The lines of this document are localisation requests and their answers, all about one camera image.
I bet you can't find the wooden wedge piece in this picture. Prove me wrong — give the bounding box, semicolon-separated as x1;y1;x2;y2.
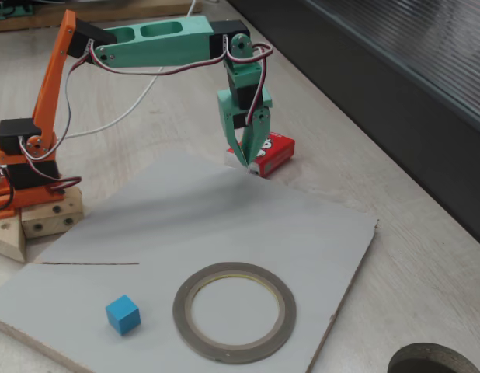
0;215;26;263

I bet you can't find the flat wooden plank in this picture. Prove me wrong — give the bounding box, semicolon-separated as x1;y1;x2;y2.
0;0;203;33

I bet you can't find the white USB cable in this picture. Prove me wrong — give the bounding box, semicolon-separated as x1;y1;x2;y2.
64;0;198;139

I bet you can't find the grey ribbed desk partition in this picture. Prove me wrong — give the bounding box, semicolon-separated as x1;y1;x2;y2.
226;0;480;252

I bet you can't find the grey tape ring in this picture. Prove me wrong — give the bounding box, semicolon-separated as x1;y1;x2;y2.
172;261;297;365

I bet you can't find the red snowman box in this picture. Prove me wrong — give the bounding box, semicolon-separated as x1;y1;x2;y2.
224;131;297;180

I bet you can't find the grey board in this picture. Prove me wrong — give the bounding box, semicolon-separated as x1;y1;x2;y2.
0;149;380;373

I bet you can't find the round table cable hole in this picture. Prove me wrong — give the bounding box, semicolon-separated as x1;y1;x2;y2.
386;342;480;373

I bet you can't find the wooden base block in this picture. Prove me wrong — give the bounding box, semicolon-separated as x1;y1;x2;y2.
21;186;85;239

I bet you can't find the blue cube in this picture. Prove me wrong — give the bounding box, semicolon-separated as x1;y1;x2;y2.
105;294;141;336

